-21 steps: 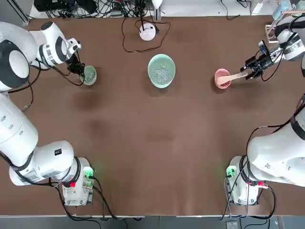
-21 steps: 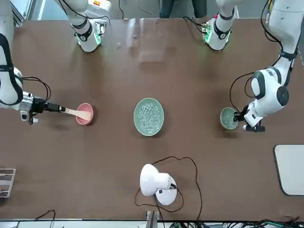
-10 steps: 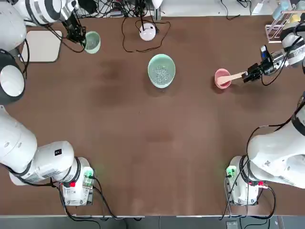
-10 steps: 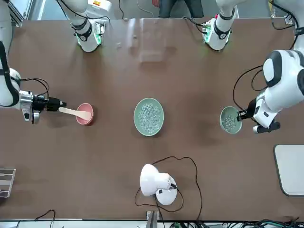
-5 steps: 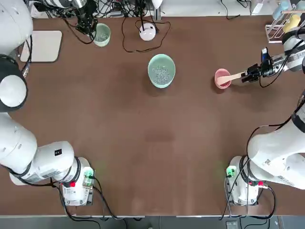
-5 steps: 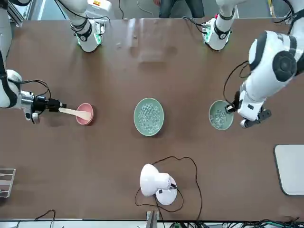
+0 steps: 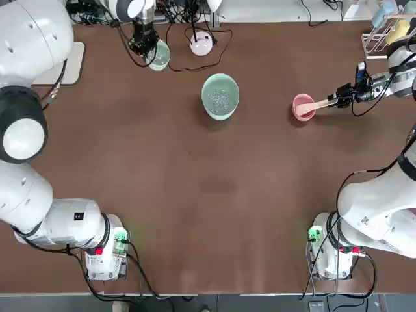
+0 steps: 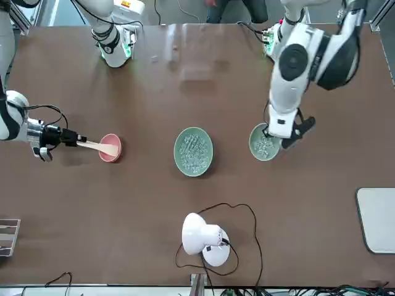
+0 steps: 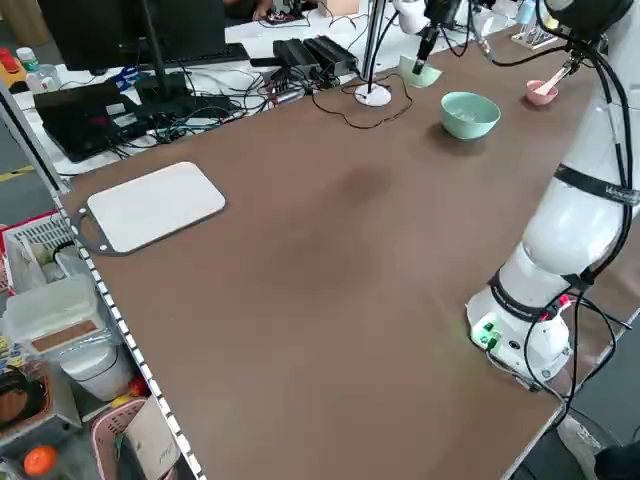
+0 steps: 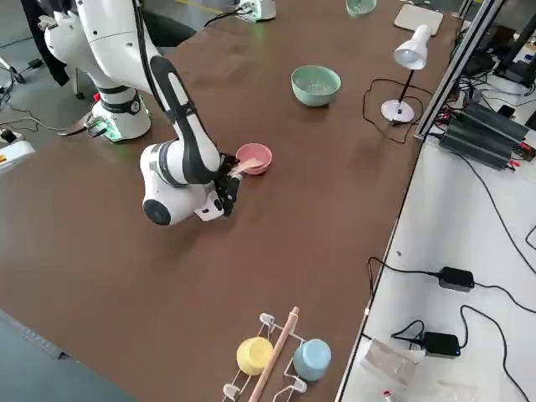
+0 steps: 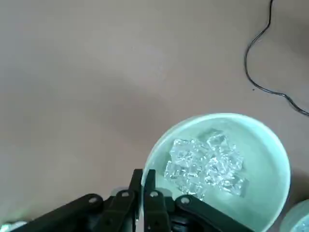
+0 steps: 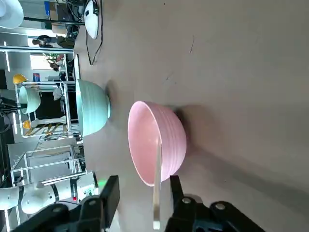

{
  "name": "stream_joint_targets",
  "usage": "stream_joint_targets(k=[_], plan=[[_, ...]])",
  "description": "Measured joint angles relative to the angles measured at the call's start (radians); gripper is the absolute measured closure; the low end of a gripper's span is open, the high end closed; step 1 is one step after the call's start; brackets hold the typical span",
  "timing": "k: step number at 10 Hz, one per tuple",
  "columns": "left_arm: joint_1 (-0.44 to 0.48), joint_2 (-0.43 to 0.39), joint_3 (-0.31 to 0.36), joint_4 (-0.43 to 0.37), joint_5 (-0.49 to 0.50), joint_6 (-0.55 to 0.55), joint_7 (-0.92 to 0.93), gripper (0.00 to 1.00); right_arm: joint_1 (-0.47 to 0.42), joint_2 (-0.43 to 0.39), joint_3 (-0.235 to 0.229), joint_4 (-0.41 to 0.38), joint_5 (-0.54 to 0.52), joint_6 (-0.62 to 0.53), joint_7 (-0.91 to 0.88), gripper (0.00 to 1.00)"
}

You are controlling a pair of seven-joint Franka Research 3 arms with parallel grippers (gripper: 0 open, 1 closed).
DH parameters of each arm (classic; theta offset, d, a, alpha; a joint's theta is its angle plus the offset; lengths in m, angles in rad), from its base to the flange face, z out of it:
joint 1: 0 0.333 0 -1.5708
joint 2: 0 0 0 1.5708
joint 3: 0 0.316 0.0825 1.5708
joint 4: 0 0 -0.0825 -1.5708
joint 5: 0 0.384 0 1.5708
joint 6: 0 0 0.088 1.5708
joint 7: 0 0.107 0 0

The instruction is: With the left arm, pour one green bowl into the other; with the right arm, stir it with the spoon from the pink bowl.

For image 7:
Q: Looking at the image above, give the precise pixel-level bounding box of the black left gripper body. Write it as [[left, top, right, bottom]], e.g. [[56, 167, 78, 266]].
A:
[[129, 21, 159, 55]]

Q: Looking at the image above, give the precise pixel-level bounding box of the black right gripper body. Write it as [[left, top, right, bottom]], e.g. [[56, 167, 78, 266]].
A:
[[353, 75, 375, 102]]

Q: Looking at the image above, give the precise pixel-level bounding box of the small green bowl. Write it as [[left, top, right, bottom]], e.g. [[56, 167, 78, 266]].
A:
[[148, 39, 172, 72]]

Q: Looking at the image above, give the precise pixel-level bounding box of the wooden spoon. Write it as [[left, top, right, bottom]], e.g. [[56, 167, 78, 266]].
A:
[[297, 97, 339, 114]]

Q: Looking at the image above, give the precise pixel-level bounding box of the pink bowl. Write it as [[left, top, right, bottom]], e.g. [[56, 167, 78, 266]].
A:
[[292, 93, 316, 122]]

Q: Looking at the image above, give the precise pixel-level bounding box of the large green bowl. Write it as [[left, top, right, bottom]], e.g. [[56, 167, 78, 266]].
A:
[[201, 73, 241, 121]]

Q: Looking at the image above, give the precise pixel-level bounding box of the white desk lamp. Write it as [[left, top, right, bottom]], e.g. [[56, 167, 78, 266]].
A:
[[190, 0, 224, 57]]

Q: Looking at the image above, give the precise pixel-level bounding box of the yellow cup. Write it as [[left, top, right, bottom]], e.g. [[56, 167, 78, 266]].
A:
[[385, 19, 410, 47]]

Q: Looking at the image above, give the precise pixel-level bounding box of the blue cup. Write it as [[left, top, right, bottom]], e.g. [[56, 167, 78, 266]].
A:
[[371, 3, 396, 27]]

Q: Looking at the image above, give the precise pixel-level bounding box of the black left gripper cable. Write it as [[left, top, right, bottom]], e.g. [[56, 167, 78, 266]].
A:
[[110, 19, 152, 68]]

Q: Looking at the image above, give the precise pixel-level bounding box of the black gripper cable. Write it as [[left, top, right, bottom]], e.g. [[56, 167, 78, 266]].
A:
[[350, 70, 404, 118], [110, 19, 152, 68]]

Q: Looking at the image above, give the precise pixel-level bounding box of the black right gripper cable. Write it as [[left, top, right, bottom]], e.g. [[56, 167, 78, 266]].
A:
[[350, 70, 404, 118]]

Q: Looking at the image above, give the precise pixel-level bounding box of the white wire cup rack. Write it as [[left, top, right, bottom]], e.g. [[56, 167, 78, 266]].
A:
[[361, 12, 408, 61]]

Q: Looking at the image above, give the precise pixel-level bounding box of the black lamp cable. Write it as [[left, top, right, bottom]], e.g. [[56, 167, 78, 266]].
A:
[[166, 24, 233, 73]]

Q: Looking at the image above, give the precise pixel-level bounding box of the white cutting board grey handle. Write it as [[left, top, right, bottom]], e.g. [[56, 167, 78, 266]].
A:
[[32, 41, 86, 86]]

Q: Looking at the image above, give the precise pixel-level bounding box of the black right arm base cable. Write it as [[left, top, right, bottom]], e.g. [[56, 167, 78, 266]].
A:
[[298, 168, 404, 302]]

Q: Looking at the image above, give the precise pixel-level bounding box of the black arm base cable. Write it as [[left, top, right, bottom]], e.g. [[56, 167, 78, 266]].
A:
[[68, 240, 176, 312], [298, 168, 404, 302]]

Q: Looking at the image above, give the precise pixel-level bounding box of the black left arm base cable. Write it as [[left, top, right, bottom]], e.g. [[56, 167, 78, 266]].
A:
[[68, 240, 176, 312]]

